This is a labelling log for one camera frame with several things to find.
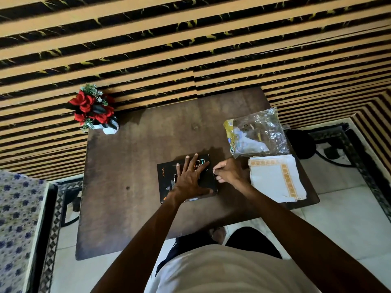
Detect person's left hand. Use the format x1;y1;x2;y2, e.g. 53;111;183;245
169;154;214;202

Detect person's right hand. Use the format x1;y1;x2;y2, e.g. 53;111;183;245
213;158;245;184

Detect black printed box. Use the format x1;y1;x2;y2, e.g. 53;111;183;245
157;154;219;204

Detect person's right forearm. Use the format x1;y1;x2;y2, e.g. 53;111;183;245
236;179;391;293

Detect person's left forearm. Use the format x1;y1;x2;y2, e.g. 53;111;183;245
90;192;190;293

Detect yellow packet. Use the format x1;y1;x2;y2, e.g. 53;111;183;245
223;119;238;156

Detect person's foot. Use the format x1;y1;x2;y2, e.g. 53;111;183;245
209;227;227;245

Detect clear plastic bag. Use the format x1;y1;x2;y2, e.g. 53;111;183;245
232;107;291;159

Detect white cloth with orange border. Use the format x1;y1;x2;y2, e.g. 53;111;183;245
248;154;307;204

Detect person's black trousers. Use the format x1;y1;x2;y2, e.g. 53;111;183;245
155;226;283;277

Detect white vase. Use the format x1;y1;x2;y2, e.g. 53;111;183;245
92;116;120;135

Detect person's white shirt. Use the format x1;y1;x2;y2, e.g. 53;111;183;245
149;244;322;293

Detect black round stool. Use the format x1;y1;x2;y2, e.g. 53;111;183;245
285;129;317;160

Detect red artificial flower bouquet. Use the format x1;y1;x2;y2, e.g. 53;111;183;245
68;83;116;132

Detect blue floral mattress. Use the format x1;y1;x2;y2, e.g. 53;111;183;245
0;170;50;293

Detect black chair frame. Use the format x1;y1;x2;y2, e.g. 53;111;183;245
60;187;83;228

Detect black bed frame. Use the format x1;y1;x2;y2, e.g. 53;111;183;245
27;183;59;293

